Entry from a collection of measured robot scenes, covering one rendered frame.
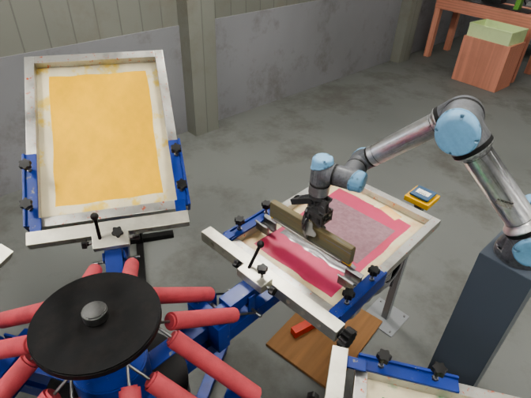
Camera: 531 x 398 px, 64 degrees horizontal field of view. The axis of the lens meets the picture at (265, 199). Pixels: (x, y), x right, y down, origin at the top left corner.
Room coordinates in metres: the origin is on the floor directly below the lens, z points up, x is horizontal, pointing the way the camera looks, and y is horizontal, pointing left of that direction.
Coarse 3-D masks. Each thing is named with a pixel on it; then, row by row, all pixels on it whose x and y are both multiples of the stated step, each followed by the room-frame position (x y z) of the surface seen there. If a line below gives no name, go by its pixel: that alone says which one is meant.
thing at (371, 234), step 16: (352, 224) 1.51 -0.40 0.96; (368, 224) 1.51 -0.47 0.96; (384, 224) 1.52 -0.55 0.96; (400, 224) 1.52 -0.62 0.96; (352, 240) 1.40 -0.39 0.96; (368, 240) 1.40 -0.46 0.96; (384, 240) 1.41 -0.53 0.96; (368, 256) 1.31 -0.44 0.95; (304, 272) 1.20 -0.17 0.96; (320, 272) 1.20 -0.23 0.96; (336, 272) 1.20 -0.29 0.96; (320, 288) 1.12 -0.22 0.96; (336, 288) 1.12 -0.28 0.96
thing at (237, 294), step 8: (232, 288) 1.02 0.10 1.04; (240, 288) 1.02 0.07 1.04; (248, 288) 1.02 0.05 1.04; (224, 296) 0.98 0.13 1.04; (232, 296) 0.99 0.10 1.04; (240, 296) 0.99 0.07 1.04; (248, 296) 1.00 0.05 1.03; (256, 296) 1.03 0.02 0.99; (224, 304) 0.96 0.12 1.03; (232, 304) 0.95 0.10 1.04; (240, 304) 0.97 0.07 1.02
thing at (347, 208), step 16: (336, 192) 1.76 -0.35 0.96; (336, 208) 1.62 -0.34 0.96; (352, 208) 1.63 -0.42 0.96; (368, 208) 1.63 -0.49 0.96; (336, 224) 1.50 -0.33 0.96; (272, 240) 1.38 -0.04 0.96; (288, 240) 1.38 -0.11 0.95; (272, 256) 1.28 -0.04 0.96; (288, 256) 1.29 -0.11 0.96; (304, 256) 1.29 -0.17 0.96
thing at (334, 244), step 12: (276, 204) 1.39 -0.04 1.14; (276, 216) 1.38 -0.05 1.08; (288, 216) 1.34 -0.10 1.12; (300, 216) 1.32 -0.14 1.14; (300, 228) 1.29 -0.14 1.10; (324, 228) 1.25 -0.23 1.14; (312, 240) 1.25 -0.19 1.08; (324, 240) 1.21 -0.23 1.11; (336, 240) 1.18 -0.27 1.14; (336, 252) 1.17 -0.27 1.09; (348, 252) 1.14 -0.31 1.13; (348, 264) 1.13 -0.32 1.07
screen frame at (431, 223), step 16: (304, 192) 1.70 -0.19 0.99; (368, 192) 1.74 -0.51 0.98; (400, 208) 1.62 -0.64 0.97; (416, 208) 1.60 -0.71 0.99; (432, 224) 1.49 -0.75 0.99; (240, 240) 1.33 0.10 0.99; (416, 240) 1.38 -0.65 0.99; (400, 256) 1.28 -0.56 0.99; (304, 288) 1.08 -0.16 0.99; (320, 304) 1.01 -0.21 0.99
